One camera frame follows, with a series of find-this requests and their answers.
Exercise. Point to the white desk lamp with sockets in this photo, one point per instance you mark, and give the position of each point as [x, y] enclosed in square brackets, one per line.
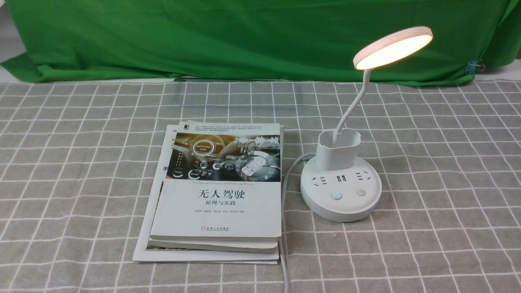
[336, 183]

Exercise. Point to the top self-driving textbook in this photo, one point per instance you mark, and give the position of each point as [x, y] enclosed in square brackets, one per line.
[222, 203]

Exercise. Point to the middle white book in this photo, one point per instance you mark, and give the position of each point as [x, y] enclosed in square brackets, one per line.
[211, 245]

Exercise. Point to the green backdrop cloth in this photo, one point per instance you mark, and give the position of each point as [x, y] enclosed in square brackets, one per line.
[298, 40]

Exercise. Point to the bottom large white book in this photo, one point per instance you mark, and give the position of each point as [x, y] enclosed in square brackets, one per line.
[144, 253]

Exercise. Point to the grey checkered tablecloth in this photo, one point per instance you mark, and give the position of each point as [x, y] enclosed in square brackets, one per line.
[77, 163]

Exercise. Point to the blue binder clip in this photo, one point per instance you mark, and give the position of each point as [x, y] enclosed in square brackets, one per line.
[475, 67]

